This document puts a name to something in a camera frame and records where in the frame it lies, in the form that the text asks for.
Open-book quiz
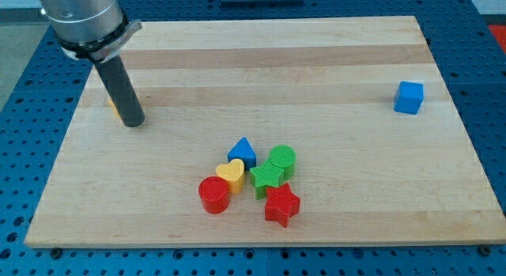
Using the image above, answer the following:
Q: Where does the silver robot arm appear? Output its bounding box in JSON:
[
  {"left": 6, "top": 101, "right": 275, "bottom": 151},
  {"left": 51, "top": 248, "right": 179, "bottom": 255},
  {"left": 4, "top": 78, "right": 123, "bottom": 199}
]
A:
[{"left": 40, "top": 0, "right": 142, "bottom": 63}]

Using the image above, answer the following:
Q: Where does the green star block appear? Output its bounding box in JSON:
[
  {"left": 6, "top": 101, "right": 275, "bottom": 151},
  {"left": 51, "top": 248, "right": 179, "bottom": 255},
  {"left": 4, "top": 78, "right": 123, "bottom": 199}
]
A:
[{"left": 250, "top": 160, "right": 285, "bottom": 200}]

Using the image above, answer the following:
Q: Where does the red star block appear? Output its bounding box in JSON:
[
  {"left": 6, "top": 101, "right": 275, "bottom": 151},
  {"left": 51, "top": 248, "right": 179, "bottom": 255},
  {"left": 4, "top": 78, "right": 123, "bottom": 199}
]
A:
[{"left": 264, "top": 183, "right": 300, "bottom": 228}]

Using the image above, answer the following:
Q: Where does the blue triangle block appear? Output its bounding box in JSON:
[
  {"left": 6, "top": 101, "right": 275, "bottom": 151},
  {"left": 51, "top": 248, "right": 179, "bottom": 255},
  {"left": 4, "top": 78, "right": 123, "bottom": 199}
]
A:
[{"left": 227, "top": 137, "right": 257, "bottom": 171}]

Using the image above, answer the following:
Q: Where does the green cylinder block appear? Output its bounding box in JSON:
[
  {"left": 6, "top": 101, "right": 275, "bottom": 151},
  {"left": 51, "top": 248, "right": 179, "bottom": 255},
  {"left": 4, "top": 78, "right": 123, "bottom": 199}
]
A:
[{"left": 269, "top": 145, "right": 296, "bottom": 180}]

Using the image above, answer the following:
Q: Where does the yellow heart block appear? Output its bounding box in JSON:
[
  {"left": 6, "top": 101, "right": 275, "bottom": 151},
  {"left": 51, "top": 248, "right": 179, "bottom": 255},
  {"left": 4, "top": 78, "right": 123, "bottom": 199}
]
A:
[{"left": 215, "top": 158, "right": 245, "bottom": 194}]

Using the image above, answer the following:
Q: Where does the red cylinder block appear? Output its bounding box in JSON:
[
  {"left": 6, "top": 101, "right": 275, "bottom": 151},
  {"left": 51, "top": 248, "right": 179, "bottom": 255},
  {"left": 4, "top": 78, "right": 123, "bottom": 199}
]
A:
[{"left": 198, "top": 176, "right": 230, "bottom": 214}]

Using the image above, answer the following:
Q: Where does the wooden board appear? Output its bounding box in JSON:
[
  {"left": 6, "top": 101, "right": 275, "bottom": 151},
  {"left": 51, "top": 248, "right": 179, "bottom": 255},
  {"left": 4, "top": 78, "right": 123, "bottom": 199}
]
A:
[{"left": 25, "top": 16, "right": 505, "bottom": 248}]

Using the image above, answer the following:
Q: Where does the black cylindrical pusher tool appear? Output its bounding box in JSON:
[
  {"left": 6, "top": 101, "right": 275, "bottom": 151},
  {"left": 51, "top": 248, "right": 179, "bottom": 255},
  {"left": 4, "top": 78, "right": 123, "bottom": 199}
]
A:
[{"left": 94, "top": 55, "right": 145, "bottom": 127}]

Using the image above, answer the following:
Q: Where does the yellow block behind tool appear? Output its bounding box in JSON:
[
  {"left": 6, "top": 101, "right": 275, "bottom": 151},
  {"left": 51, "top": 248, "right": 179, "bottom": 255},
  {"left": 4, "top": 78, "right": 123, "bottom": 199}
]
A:
[{"left": 108, "top": 98, "right": 121, "bottom": 119}]

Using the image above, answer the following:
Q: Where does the blue cube block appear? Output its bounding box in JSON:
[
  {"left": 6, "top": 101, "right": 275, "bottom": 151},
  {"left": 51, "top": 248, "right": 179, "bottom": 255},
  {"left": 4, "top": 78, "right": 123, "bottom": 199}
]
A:
[{"left": 394, "top": 81, "right": 425, "bottom": 115}]

